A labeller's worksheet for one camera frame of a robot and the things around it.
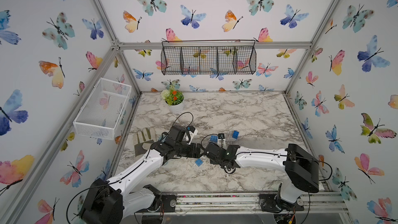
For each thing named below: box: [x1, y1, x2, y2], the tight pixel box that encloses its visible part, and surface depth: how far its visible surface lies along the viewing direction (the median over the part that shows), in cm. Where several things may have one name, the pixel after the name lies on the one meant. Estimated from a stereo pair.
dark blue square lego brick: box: [232, 130, 240, 139], surface depth 97 cm
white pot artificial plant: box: [160, 88, 185, 114], surface depth 100 cm
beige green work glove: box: [134, 127, 158, 158], surface depth 98 cm
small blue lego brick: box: [194, 158, 204, 167], surface depth 88 cm
